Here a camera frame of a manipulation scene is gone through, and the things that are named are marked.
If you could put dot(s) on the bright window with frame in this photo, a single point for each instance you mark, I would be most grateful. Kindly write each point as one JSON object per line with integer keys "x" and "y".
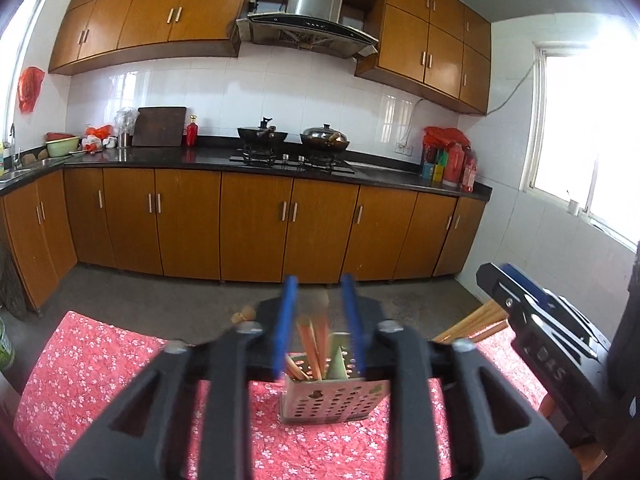
{"x": 585, "y": 130}

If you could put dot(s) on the gas stove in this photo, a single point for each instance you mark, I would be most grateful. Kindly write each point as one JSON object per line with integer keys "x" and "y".
{"x": 292, "y": 162}

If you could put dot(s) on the metal faucet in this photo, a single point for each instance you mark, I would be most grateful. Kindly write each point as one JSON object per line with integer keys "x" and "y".
{"x": 14, "y": 145}

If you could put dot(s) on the wooden chair top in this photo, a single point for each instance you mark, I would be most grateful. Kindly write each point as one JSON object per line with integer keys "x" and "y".
{"x": 244, "y": 316}

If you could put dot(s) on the brown lower kitchen cabinets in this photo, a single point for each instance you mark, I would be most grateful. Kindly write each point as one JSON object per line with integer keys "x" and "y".
{"x": 250, "y": 225}

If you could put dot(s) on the small white cup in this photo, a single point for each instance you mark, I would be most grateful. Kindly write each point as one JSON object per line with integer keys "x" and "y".
{"x": 573, "y": 207}

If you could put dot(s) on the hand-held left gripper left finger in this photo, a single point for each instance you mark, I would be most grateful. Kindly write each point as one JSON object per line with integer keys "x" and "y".
{"x": 285, "y": 325}

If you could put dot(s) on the dark wooden cutting board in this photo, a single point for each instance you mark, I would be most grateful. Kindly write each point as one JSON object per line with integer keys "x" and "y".
{"x": 159, "y": 127}

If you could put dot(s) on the wok with glass lid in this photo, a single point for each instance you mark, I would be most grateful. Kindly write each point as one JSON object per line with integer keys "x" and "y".
{"x": 325, "y": 140}

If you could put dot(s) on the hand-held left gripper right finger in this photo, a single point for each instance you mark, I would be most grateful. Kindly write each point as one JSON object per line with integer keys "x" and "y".
{"x": 352, "y": 325}

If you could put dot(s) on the hanging red plastic bag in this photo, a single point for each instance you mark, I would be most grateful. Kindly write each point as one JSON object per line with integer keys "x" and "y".
{"x": 31, "y": 89}

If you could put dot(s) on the white plastic bucket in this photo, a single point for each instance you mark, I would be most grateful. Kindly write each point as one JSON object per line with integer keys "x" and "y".
{"x": 5, "y": 345}

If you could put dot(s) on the red and white plastic bag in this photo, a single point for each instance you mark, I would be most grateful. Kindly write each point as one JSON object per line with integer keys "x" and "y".
{"x": 97, "y": 137}

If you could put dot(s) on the steel range hood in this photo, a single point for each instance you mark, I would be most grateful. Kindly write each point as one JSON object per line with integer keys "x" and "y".
{"x": 310, "y": 15}

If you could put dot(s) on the perforated metal utensil holder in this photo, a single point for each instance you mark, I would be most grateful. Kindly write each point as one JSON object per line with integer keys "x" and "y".
{"x": 332, "y": 400}

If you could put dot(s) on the steel sink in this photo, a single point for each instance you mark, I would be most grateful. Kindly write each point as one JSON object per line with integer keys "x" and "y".
{"x": 30, "y": 167}

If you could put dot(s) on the red floral tablecloth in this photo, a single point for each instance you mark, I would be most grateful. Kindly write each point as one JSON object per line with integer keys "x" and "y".
{"x": 100, "y": 375}

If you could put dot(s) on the group of condiment bottles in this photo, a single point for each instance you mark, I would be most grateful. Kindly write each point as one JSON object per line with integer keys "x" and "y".
{"x": 450, "y": 160}

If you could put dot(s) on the brown wall cabinets short row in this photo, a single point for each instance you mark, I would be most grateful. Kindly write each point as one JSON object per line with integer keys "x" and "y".
{"x": 430, "y": 45}

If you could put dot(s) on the brown wall cabinets long row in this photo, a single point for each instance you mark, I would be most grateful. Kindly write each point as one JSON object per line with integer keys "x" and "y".
{"x": 150, "y": 10}

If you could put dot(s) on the red bottle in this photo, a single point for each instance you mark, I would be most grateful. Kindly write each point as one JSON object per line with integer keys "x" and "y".
{"x": 192, "y": 132}

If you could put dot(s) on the wooden chopstick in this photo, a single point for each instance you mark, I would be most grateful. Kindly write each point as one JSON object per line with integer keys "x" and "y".
{"x": 318, "y": 345}
{"x": 467, "y": 325}
{"x": 305, "y": 345}
{"x": 295, "y": 367}
{"x": 492, "y": 332}

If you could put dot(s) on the steel cup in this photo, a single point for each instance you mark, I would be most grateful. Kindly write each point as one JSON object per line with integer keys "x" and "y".
{"x": 124, "y": 140}

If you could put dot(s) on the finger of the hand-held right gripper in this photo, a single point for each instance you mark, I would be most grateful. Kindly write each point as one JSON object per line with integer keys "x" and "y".
{"x": 555, "y": 302}
{"x": 542, "y": 340}

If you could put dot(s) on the black kitchen countertop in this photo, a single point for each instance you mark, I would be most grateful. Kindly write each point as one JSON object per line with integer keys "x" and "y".
{"x": 200, "y": 157}

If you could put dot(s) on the green plastic basin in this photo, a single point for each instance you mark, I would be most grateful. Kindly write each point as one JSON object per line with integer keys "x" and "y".
{"x": 62, "y": 145}

